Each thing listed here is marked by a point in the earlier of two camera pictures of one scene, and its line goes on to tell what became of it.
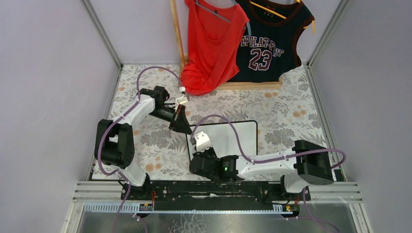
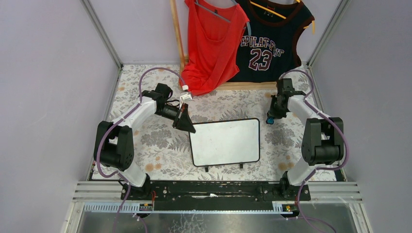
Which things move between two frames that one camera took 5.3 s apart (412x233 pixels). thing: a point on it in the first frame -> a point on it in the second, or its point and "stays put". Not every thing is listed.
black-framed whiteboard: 222,140 stays put
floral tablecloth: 283,115 stays put
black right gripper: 199,159 -> 274,109
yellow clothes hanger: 280,14 stays put
